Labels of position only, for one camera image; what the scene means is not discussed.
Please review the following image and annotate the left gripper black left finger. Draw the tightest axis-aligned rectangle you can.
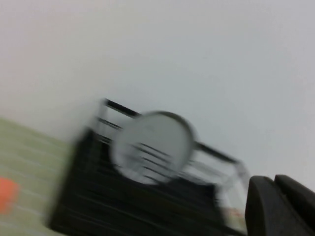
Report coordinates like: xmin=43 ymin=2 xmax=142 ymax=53
xmin=245 ymin=176 xmax=308 ymax=236

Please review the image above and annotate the grey round plate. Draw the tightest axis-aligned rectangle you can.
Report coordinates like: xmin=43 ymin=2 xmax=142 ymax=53
xmin=110 ymin=111 xmax=197 ymax=185

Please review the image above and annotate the black wire dish rack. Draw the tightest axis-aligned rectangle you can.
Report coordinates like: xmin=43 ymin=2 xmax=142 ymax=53
xmin=81 ymin=97 xmax=249 ymax=192

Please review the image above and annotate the black plastic drip tray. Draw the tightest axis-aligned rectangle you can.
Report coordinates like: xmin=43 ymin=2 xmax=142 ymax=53
xmin=48 ymin=127 xmax=247 ymax=236

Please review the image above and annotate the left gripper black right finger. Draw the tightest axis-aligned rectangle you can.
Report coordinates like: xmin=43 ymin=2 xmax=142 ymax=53
xmin=274 ymin=175 xmax=315 ymax=236

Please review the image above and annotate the orange cube block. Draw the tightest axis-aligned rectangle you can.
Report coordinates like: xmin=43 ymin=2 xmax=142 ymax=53
xmin=0 ymin=177 xmax=20 ymax=215

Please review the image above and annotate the green checkered tablecloth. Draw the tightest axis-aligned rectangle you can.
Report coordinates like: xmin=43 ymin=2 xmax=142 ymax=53
xmin=0 ymin=117 xmax=248 ymax=236

